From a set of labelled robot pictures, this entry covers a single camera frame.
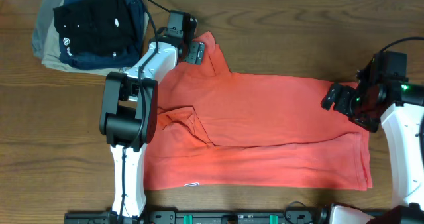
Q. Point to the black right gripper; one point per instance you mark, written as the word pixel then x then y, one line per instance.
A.
pixel 340 99

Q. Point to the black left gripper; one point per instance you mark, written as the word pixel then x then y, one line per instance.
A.
pixel 193 52

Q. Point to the orange red t-shirt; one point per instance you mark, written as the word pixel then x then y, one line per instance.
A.
pixel 217 127

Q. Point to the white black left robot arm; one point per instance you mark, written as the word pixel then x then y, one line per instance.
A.
pixel 128 121

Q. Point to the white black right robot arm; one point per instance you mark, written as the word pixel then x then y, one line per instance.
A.
pixel 397 107

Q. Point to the navy folded shirt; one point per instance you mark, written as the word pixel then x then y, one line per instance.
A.
pixel 100 34

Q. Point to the black folded polo shirt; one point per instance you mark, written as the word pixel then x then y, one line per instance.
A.
pixel 100 27

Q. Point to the khaki folded garment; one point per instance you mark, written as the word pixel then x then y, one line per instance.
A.
pixel 57 56

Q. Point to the grey folded garment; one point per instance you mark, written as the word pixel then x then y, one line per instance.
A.
pixel 44 19

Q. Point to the black mounting rail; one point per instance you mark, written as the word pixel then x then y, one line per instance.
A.
pixel 292 215

